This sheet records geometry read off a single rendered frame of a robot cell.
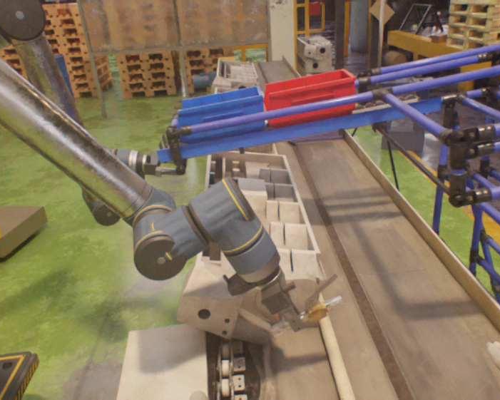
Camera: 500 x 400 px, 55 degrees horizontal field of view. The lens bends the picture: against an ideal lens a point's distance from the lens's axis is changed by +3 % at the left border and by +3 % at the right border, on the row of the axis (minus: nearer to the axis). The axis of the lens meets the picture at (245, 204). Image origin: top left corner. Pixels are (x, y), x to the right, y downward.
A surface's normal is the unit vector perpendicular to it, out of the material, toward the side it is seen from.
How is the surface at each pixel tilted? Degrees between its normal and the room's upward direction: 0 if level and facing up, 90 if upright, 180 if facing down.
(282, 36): 90
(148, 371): 0
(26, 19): 90
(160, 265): 90
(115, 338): 0
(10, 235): 90
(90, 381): 0
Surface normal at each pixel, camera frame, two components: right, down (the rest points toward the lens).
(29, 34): 0.50, 0.44
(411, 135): -0.39, 0.41
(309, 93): 0.04, 0.45
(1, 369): -0.07, -0.90
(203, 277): 0.10, -0.47
